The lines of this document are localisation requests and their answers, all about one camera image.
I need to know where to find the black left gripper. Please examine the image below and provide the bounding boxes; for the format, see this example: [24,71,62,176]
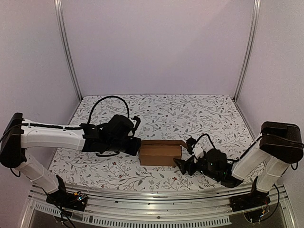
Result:
[106,138,141,158]

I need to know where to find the brown cardboard box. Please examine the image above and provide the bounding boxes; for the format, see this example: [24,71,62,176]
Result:
[139,140,188,167]

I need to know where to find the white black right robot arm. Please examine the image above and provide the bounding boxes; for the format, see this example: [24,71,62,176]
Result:
[174,121,304,207]

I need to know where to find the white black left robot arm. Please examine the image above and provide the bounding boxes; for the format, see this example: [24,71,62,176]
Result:
[0,113,141,206]

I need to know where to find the floral patterned table mat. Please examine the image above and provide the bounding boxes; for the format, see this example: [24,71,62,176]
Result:
[49,95,253,191]

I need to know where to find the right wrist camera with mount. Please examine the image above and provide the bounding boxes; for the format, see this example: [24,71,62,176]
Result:
[186,137,204,163]

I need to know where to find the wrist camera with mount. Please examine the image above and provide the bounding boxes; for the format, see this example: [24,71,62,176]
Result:
[130,116,141,136]
[186,137,204,163]

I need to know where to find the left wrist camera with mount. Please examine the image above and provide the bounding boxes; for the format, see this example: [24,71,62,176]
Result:
[130,116,141,136]

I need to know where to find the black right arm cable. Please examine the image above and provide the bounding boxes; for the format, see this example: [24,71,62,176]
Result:
[190,133,304,171]

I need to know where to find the aluminium front rail frame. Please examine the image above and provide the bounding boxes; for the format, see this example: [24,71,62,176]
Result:
[21,184,297,228]

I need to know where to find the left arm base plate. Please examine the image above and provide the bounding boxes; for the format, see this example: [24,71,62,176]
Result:
[46,175,88,211]

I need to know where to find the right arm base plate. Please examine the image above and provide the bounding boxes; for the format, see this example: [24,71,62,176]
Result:
[229,177,270,223]

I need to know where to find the right aluminium corner post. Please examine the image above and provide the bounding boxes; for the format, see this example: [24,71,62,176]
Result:
[232,0,262,102]

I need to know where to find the aluminium corner post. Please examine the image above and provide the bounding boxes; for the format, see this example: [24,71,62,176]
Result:
[54,0,83,101]
[232,0,262,102]

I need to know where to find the left aluminium corner post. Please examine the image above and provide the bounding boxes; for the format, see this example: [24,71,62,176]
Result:
[54,0,83,101]

